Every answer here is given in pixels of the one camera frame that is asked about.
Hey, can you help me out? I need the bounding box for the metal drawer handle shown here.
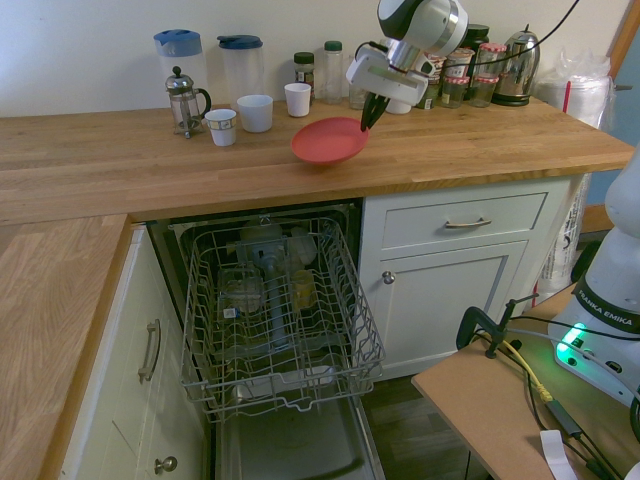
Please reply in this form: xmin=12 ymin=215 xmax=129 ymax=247
xmin=444 ymin=217 xmax=492 ymax=230

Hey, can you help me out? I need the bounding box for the wide white cup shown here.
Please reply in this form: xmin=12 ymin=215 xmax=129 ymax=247
xmin=236 ymin=94 xmax=274 ymax=134

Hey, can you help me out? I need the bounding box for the white paper strip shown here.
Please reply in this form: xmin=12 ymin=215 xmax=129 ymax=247
xmin=539 ymin=429 xmax=581 ymax=480

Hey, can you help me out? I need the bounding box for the black c-clamp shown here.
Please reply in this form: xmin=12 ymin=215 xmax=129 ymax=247
xmin=457 ymin=294 xmax=540 ymax=360

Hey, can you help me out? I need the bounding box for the clear pitcher dark blue lid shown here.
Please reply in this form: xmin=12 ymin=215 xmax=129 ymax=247
xmin=216 ymin=34 xmax=265 ymax=109

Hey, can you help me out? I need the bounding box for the steel electric kettle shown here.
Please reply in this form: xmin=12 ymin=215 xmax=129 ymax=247
xmin=491 ymin=27 xmax=542 ymax=107

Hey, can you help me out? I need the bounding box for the clear plastic container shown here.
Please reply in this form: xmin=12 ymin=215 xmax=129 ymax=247
xmin=217 ymin=267 xmax=265 ymax=315

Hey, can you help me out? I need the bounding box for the yellow plastic cup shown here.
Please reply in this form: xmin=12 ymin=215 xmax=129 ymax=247
xmin=291 ymin=269 xmax=317 ymax=310

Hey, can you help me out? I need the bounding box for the grey wire dishwasher rack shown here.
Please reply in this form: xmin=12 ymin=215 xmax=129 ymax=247
xmin=180 ymin=212 xmax=386 ymax=426

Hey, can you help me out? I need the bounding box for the black lidded jar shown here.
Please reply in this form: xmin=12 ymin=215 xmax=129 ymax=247
xmin=462 ymin=23 xmax=491 ymax=51

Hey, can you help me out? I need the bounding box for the red white yogurt pot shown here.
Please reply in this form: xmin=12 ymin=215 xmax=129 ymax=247
xmin=424 ymin=52 xmax=448 ymax=84
xmin=445 ymin=47 xmax=476 ymax=79

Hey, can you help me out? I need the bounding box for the printed plastic bag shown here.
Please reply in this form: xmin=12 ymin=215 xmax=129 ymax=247
xmin=537 ymin=172 xmax=594 ymax=301

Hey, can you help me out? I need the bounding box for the grey dishwasher spray tube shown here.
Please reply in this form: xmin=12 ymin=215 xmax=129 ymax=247
xmin=249 ymin=244 xmax=297 ymax=352

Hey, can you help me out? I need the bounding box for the patterned paper cup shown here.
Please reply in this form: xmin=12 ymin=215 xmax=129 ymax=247
xmin=204 ymin=108 xmax=237 ymax=147

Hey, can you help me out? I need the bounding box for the yellow cable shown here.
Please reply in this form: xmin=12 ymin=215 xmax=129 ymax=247
xmin=503 ymin=339 xmax=556 ymax=402

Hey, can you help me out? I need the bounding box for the white cabinet drawer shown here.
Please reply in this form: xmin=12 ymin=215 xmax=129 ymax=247
xmin=384 ymin=192 xmax=549 ymax=251

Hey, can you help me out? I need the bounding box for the labelled spice jar dark lid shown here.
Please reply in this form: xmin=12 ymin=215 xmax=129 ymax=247
xmin=293 ymin=51 xmax=316 ymax=99

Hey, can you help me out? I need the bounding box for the slim white cup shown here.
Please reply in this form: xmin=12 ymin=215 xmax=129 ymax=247
xmin=284 ymin=82 xmax=312 ymax=118

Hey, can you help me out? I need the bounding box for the clear pitcher light blue lid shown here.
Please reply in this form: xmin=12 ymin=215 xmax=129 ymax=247
xmin=153 ymin=29 xmax=209 ymax=119

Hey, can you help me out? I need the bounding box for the plastic bag of cups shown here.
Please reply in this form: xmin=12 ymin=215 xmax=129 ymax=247
xmin=532 ymin=49 xmax=616 ymax=134

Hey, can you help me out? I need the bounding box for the green contents jar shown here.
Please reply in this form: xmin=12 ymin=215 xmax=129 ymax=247
xmin=417 ymin=80 xmax=442 ymax=111

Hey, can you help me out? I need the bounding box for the red plastic plate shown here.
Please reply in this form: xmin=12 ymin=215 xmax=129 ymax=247
xmin=290 ymin=116 xmax=370 ymax=168

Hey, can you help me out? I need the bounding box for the metal cabinet bar handle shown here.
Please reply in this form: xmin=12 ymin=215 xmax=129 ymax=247
xmin=138 ymin=319 xmax=162 ymax=384

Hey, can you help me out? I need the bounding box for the glass french press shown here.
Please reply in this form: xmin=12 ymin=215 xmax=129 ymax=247
xmin=165 ymin=66 xmax=213 ymax=140

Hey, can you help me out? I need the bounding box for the clear bottle green lid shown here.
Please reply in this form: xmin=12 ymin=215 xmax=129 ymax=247
xmin=322 ymin=40 xmax=344 ymax=105

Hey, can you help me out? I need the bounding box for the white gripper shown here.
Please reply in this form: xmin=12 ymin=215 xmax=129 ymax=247
xmin=345 ymin=47 xmax=429 ymax=132

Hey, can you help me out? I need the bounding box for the black cable adapter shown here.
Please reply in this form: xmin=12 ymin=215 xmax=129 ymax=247
xmin=547 ymin=399 xmax=584 ymax=439

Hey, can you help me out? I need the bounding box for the white cabinet door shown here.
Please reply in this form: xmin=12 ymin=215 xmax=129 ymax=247
xmin=369 ymin=239 xmax=531 ymax=379

